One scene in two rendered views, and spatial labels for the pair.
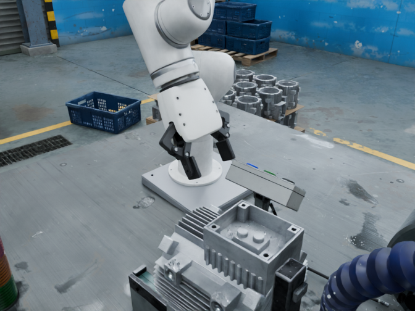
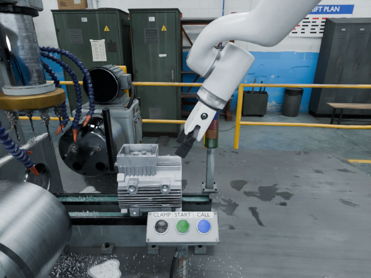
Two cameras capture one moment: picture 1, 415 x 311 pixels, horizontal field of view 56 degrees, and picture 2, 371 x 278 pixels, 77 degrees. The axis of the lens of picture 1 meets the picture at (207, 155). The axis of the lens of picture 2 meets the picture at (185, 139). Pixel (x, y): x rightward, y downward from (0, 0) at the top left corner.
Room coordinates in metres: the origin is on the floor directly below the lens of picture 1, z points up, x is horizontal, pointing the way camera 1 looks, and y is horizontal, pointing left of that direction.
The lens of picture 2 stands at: (1.09, -0.43, 1.46)
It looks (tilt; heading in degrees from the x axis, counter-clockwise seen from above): 22 degrees down; 137
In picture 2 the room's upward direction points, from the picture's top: straight up
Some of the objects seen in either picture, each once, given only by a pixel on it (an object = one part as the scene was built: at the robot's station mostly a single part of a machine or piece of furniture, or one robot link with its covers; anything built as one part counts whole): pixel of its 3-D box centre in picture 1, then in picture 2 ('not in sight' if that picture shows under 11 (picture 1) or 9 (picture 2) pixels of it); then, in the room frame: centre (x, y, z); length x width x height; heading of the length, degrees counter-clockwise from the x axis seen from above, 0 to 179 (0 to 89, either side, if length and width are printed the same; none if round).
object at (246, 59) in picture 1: (233, 30); not in sight; (6.34, -0.41, 0.39); 1.20 x 0.80 x 0.79; 51
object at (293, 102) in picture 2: not in sight; (291, 102); (-1.09, 4.82, 0.30); 0.39 x 0.39 x 0.60
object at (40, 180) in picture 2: not in sight; (38, 183); (0.23, -0.33, 1.02); 0.15 x 0.02 x 0.15; 137
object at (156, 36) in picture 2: not in sight; (158, 77); (-2.11, 1.92, 0.98); 0.72 x 0.49 x 1.96; 43
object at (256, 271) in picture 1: (252, 245); (139, 159); (0.48, -0.07, 1.11); 0.12 x 0.11 x 0.07; 49
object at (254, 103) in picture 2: not in sight; (254, 97); (-1.66, 4.20, 0.41); 0.52 x 0.47 x 0.82; 43
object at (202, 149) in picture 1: (195, 148); not in sight; (1.18, 0.04, 0.93); 0.19 x 0.19 x 0.18
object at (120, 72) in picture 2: not in sight; (118, 102); (-0.15, 0.19, 1.16); 0.33 x 0.26 x 0.42; 137
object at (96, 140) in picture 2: not in sight; (97, 141); (0.05, -0.04, 1.04); 0.41 x 0.25 x 0.25; 137
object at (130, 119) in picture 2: not in sight; (114, 132); (-0.14, 0.14, 0.99); 0.35 x 0.31 x 0.37; 137
